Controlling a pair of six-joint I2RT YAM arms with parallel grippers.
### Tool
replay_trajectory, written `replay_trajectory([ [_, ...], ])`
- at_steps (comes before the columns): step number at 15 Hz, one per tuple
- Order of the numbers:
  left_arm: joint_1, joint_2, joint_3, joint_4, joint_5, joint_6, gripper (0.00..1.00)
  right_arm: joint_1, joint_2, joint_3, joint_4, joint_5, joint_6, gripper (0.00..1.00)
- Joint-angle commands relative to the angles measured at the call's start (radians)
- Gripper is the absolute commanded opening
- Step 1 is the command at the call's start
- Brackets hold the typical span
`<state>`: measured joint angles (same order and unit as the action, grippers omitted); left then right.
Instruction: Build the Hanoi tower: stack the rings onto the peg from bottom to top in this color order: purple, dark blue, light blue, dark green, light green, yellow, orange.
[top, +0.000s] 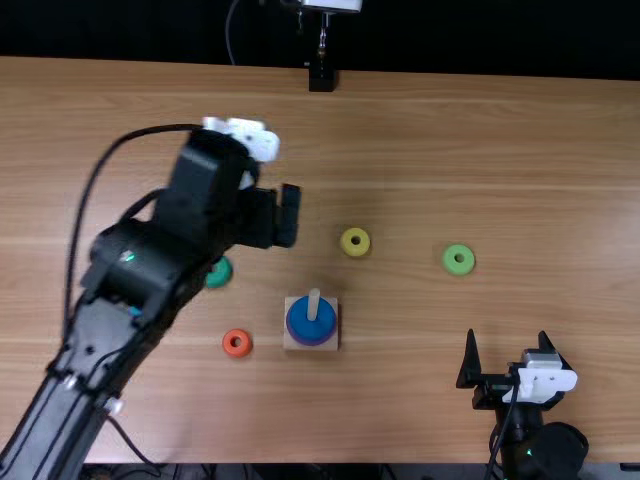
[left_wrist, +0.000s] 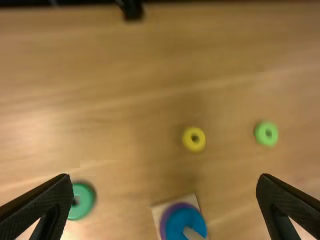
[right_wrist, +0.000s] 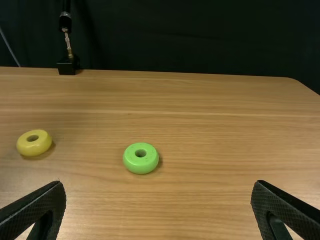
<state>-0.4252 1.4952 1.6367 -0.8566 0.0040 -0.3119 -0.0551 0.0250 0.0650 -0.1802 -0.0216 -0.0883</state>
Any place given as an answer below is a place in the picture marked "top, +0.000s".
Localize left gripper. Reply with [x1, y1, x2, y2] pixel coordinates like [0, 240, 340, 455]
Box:
[234, 183, 304, 250]

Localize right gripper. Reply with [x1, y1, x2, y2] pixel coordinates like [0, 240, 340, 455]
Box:
[455, 328, 571, 412]

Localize dark green ring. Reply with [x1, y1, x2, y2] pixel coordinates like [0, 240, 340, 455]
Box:
[205, 256, 235, 290]

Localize light green ring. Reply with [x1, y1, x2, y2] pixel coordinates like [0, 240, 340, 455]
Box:
[441, 243, 477, 276]

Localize dark blue ring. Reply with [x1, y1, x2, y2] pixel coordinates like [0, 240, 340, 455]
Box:
[285, 295, 337, 342]

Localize purple ring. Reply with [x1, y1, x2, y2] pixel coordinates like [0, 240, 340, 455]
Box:
[285, 319, 337, 347]

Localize wooden peg base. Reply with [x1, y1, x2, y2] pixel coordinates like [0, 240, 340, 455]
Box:
[283, 287, 341, 352]

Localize black clamp stand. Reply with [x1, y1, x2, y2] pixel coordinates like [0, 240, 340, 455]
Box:
[298, 9, 340, 93]

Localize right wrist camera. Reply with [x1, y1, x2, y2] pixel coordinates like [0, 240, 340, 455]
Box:
[501, 348, 579, 404]

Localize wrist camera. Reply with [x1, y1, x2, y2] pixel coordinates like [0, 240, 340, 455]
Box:
[201, 115, 282, 191]
[501, 348, 579, 404]

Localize yellow ring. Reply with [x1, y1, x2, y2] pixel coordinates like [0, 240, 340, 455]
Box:
[339, 227, 372, 260]

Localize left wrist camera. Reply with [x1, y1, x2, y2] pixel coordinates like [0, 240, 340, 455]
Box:
[201, 115, 282, 191]

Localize black cable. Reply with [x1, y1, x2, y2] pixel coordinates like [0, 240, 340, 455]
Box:
[62, 123, 201, 341]
[487, 372, 521, 480]
[107, 414, 169, 467]

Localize orange ring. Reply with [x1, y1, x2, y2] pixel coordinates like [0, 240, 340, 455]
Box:
[221, 328, 254, 359]

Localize grey cable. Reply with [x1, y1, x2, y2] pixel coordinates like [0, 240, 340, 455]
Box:
[224, 0, 241, 66]

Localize white mounted camera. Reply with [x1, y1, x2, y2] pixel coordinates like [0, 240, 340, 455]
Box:
[282, 0, 364, 15]

